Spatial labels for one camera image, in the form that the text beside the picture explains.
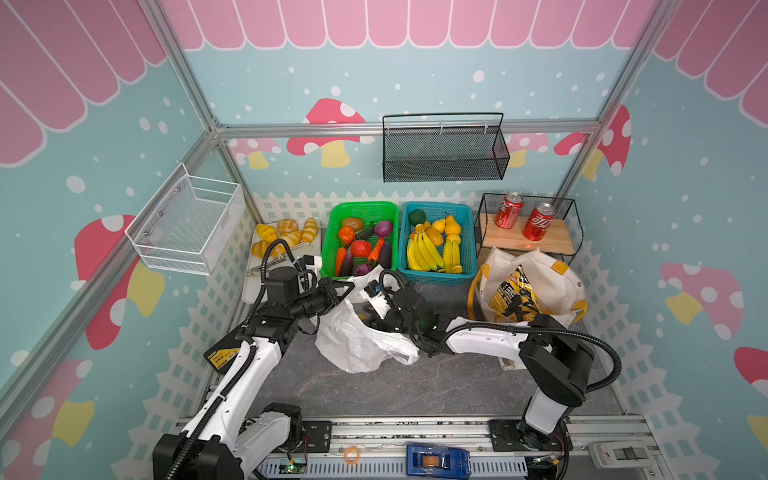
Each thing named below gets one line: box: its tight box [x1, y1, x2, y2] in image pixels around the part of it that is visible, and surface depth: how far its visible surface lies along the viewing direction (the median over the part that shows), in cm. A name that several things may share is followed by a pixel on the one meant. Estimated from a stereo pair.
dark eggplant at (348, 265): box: [341, 247, 355, 277], surface depth 108 cm
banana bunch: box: [407, 232, 444, 271], surface depth 108 cm
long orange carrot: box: [336, 247, 347, 277], surface depth 110 cm
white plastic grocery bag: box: [314, 265, 420, 374], surface depth 74 cm
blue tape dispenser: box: [406, 445, 472, 479], surface depth 68 cm
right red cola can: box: [522, 202, 556, 242], surface depth 89 cm
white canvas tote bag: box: [468, 246, 589, 324], surface depth 87 cm
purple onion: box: [375, 220, 392, 238], surface depth 114 cm
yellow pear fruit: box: [445, 215, 461, 235], surface depth 116 cm
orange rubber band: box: [344, 446, 360, 465], surface depth 73 cm
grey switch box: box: [588, 441, 654, 469], surface depth 71 cm
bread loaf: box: [256, 223, 277, 242], surface depth 119 cm
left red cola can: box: [495, 191, 524, 230], surface depth 94 cm
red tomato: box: [351, 240, 372, 258], surface depth 107 cm
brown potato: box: [342, 217, 364, 230], surface depth 119 cm
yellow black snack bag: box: [488, 264, 551, 322], surface depth 81 cm
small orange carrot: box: [368, 237, 385, 261], surface depth 108 cm
